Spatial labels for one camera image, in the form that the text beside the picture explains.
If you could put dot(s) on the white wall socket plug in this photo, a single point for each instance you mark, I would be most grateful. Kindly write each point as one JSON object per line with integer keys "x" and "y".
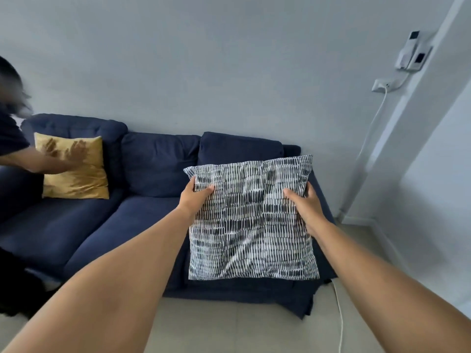
{"x": 381, "y": 85}

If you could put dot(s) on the mustard yellow cushion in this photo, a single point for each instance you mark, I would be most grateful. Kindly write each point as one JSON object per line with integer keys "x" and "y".
{"x": 75, "y": 172}

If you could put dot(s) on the dark blue fabric sofa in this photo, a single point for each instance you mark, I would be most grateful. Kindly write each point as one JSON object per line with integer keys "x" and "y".
{"x": 147, "y": 202}

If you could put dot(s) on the person's left hand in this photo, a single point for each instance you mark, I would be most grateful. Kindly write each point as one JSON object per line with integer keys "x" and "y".
{"x": 190, "y": 201}

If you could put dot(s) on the black and white patterned cushion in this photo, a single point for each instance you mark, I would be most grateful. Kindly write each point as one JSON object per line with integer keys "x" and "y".
{"x": 254, "y": 224}

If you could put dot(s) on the person's right thumb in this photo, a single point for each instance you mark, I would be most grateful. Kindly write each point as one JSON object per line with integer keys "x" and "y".
{"x": 293, "y": 195}

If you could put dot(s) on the person's left thumb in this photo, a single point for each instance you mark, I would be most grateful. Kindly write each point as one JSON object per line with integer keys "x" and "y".
{"x": 204, "y": 193}

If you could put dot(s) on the person's left forearm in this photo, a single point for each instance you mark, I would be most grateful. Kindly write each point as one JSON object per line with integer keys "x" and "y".
{"x": 106, "y": 279}

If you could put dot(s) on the person's right forearm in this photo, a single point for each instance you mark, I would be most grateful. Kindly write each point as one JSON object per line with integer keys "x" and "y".
{"x": 390, "y": 290}

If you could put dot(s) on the person's right hand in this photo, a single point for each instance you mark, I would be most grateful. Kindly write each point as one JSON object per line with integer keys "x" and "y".
{"x": 308, "y": 209}

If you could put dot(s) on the white wall intercom handset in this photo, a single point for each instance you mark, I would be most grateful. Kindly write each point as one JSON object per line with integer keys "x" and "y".
{"x": 412, "y": 51}

